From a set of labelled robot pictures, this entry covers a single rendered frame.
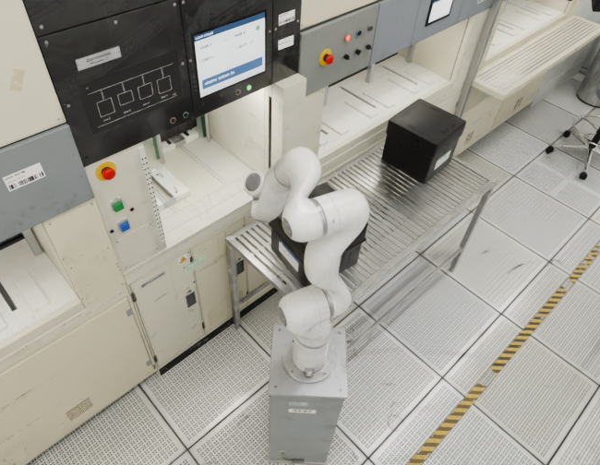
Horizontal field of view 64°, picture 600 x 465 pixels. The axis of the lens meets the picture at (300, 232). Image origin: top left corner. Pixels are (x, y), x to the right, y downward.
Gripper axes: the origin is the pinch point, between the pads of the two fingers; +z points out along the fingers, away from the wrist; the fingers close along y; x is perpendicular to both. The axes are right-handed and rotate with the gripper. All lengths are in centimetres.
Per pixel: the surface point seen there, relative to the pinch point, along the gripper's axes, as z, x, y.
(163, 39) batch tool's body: -65, -19, 30
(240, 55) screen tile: -37, -28, 34
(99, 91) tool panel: -75, 3, 27
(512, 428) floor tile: 125, 31, -97
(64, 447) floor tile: -4, 161, 17
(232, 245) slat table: 11.7, 38.8, 24.4
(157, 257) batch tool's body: -18, 54, 27
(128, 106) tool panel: -64, 3, 28
